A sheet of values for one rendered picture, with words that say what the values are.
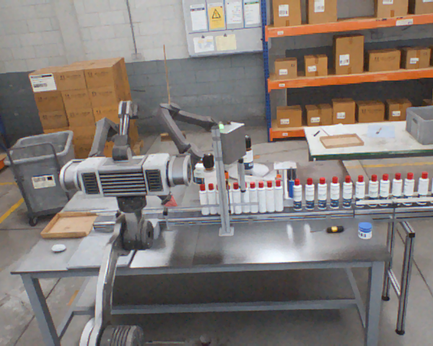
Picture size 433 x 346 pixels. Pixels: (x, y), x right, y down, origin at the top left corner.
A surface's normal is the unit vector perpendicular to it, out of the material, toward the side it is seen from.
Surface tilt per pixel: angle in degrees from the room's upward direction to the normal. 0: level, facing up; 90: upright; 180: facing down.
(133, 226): 90
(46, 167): 94
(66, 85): 91
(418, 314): 0
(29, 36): 90
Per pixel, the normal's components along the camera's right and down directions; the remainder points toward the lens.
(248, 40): -0.09, 0.42
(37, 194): 0.24, 0.44
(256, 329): -0.10, -0.91
